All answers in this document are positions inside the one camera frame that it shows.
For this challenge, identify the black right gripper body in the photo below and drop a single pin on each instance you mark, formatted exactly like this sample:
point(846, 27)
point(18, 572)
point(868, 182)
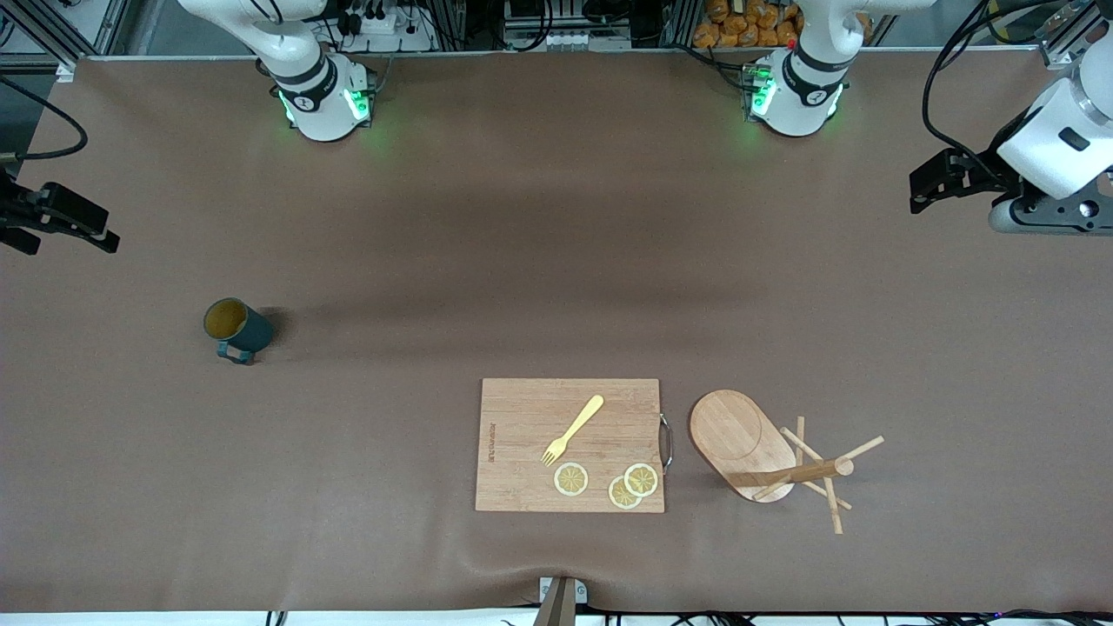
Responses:
point(12, 211)

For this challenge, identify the dark green cup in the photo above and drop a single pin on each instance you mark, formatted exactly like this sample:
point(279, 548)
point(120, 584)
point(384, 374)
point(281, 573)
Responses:
point(239, 329)

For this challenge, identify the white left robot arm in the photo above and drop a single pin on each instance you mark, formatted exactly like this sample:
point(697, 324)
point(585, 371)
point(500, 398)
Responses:
point(800, 104)

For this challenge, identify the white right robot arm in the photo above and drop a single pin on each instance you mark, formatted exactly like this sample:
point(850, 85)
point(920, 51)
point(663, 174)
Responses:
point(313, 87)

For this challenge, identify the wooden cup rack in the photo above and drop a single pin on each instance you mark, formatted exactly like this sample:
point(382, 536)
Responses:
point(735, 435)

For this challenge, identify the bag of orange buns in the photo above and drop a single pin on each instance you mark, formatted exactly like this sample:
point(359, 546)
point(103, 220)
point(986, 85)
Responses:
point(739, 30)

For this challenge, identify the white power strip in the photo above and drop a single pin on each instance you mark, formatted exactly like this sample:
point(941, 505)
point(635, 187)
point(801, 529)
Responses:
point(378, 22)

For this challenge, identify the lemon slice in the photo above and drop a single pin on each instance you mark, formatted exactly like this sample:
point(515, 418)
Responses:
point(571, 479)
point(642, 479)
point(620, 496)

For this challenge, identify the black background electronics unit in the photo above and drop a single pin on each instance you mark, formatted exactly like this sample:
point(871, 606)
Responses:
point(539, 22)

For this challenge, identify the yellow plastic fork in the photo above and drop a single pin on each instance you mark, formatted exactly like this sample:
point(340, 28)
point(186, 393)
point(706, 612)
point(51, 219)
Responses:
point(578, 423)

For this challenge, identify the wooden cutting board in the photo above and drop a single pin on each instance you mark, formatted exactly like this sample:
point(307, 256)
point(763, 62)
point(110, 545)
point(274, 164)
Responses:
point(522, 417)

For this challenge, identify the aluminium frame post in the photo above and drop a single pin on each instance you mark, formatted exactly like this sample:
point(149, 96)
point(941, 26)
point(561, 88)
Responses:
point(1065, 48)
point(66, 69)

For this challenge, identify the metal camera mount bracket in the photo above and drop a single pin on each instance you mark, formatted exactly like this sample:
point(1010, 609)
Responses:
point(561, 604)

